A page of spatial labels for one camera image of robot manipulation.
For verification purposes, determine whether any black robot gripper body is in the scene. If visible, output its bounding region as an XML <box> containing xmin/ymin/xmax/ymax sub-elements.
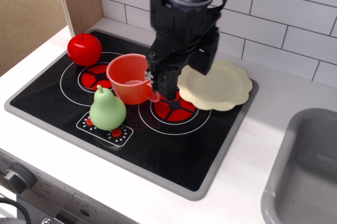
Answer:
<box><xmin>147</xmin><ymin>0</ymin><xmax>220</xmax><ymax>65</ymax></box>

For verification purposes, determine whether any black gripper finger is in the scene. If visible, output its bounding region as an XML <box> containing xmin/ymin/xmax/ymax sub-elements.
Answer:
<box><xmin>188</xmin><ymin>33</ymin><xmax>219</xmax><ymax>75</ymax></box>
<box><xmin>145</xmin><ymin>62</ymin><xmax>182</xmax><ymax>101</ymax></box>

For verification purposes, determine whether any red plastic cup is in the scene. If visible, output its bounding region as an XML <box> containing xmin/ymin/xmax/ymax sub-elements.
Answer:
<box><xmin>106</xmin><ymin>54</ymin><xmax>162</xmax><ymax>105</ymax></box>

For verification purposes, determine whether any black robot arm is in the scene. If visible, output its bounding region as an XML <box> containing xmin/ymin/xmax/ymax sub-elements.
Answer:
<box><xmin>146</xmin><ymin>0</ymin><xmax>227</xmax><ymax>101</ymax></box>

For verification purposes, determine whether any cream scalloped plate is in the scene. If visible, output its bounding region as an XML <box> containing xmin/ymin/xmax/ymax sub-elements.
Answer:
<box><xmin>177</xmin><ymin>60</ymin><xmax>253</xmax><ymax>111</ymax></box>

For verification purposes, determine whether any green toy pear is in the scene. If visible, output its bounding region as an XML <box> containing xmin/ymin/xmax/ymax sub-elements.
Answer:
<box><xmin>90</xmin><ymin>85</ymin><xmax>126</xmax><ymax>130</ymax></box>

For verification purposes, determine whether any black toy stovetop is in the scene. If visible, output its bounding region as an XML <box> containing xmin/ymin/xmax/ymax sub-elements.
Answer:
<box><xmin>4</xmin><ymin>29</ymin><xmax>259</xmax><ymax>201</ymax></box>

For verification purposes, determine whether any red toy apple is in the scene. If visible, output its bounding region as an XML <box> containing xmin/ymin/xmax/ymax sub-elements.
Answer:
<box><xmin>67</xmin><ymin>33</ymin><xmax>102</xmax><ymax>67</ymax></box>

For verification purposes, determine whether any wooden side panel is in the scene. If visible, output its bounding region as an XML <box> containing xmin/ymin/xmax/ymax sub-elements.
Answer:
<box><xmin>1</xmin><ymin>0</ymin><xmax>103</xmax><ymax>74</ymax></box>

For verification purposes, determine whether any grey oven front panel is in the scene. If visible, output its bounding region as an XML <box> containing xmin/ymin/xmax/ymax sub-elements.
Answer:
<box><xmin>1</xmin><ymin>150</ymin><xmax>135</xmax><ymax>223</ymax></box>

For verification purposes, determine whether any grey sink basin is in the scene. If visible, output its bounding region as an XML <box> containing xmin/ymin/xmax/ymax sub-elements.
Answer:
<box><xmin>261</xmin><ymin>108</ymin><xmax>336</xmax><ymax>223</ymax></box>

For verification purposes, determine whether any grey oven knob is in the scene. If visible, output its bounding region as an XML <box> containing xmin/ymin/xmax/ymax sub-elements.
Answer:
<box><xmin>4</xmin><ymin>163</ymin><xmax>37</xmax><ymax>195</ymax></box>

